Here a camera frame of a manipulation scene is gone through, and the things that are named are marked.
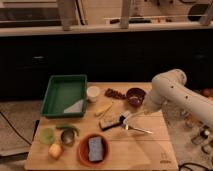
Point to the grey cloth in tray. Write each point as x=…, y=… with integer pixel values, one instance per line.
x=75, y=108

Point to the green pepper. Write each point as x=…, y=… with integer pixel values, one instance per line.
x=63, y=127

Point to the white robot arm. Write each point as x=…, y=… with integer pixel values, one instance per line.
x=170, y=86

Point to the green plastic cup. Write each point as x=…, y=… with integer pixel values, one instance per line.
x=47, y=136

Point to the wooden block eraser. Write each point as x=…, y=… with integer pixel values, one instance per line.
x=109, y=122

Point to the white cup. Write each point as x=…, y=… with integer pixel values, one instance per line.
x=93, y=93

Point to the green plastic tray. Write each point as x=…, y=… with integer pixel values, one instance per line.
x=62, y=92

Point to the orange bowl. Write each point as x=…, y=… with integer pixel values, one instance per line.
x=83, y=151

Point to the purple bowl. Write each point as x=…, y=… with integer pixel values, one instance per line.
x=135, y=96

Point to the small metal cup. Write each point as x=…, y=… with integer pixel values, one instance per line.
x=68, y=137

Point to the blue grey sponge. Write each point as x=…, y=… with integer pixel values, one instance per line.
x=95, y=149

